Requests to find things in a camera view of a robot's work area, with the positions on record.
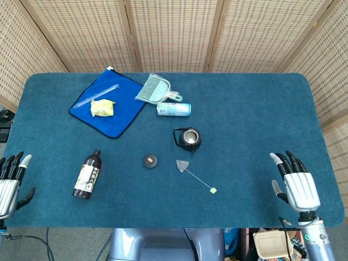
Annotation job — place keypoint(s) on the yellow green snack packet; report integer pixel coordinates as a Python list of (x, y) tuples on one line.
[(102, 108)]

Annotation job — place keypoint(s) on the rattan wooden folding screen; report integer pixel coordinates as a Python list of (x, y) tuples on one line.
[(174, 32)]

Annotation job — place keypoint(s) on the blue microfibre cloth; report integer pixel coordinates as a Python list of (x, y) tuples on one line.
[(122, 108)]

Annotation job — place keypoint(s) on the black equipment box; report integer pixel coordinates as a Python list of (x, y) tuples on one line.
[(5, 133)]

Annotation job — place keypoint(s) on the colourful printed carton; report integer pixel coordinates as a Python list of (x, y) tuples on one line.
[(297, 244)]

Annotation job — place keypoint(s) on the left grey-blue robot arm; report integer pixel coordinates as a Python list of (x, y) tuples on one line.
[(2, 228)]

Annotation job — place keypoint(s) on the clear plastic ruler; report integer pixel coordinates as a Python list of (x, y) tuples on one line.
[(96, 95)]

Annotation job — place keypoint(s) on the dark sauce bottle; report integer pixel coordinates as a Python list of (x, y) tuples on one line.
[(87, 176)]

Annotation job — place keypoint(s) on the blue printed bag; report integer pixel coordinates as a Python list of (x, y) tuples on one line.
[(231, 240)]

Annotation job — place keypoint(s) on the black cast iron teapot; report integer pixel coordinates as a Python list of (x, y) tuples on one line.
[(190, 146)]

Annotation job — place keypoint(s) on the beige takeaway food box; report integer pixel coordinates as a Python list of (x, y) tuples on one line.
[(272, 242)]

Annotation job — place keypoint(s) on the grey-blue robot torso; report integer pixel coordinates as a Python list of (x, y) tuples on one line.
[(163, 244)]

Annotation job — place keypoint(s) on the teal carpet table cover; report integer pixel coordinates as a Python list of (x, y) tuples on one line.
[(244, 122)]

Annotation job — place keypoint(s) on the green dustpan brush set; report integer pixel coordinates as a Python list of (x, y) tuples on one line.
[(152, 89)]

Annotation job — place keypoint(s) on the black teapot lid orange knob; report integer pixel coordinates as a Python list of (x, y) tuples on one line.
[(150, 164)]

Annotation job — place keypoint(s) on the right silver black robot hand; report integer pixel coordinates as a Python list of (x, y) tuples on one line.
[(300, 190)]

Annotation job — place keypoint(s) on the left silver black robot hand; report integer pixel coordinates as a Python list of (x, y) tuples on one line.
[(8, 190)]

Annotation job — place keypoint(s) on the light green drink can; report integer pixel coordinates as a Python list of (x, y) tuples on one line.
[(174, 109)]

